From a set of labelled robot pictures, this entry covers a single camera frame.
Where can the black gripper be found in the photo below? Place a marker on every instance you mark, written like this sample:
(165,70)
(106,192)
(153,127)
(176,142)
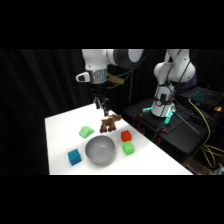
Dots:
(99,89)

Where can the brown plush deer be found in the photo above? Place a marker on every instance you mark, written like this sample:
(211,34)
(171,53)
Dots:
(109,123)

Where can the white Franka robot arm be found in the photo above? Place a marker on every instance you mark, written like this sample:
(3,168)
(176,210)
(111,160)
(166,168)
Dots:
(97,59)

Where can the grey bowl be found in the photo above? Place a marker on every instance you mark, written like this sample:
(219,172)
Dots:
(100,149)

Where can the green foam wedge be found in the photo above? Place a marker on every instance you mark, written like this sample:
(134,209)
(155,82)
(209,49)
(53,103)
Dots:
(86,132)

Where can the red cube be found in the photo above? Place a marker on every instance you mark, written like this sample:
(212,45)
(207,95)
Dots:
(126,136)

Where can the green cube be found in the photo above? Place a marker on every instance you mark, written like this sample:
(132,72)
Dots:
(128,148)

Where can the blue cube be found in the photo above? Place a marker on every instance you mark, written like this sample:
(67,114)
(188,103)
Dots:
(74,157)

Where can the black curtain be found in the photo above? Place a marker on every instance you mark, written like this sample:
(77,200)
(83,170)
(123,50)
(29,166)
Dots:
(30,86)

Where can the black robot stand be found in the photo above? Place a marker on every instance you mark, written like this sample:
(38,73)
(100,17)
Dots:
(180,136)

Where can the black laptop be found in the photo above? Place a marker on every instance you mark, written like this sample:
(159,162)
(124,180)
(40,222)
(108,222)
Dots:
(201,95)

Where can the small yellow plug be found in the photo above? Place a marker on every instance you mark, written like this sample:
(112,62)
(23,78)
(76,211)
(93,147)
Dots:
(217,109)

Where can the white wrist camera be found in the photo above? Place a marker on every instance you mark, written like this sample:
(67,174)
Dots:
(82,77)

